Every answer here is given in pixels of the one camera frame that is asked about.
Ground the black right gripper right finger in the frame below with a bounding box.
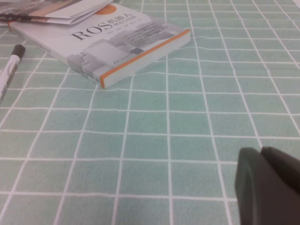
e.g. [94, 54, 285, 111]
[260, 146, 300, 195]

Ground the white ROS book orange spine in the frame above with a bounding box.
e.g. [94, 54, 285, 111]
[8, 3, 191, 89]

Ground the green checked tablecloth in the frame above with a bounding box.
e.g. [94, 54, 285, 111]
[0, 0, 300, 225]

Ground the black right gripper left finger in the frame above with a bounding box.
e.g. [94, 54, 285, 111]
[234, 147, 300, 225]

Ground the white marker with black cap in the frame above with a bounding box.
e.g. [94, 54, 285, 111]
[0, 44, 26, 104]

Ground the folded brochure with robot photos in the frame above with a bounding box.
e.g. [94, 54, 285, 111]
[0, 0, 116, 26]

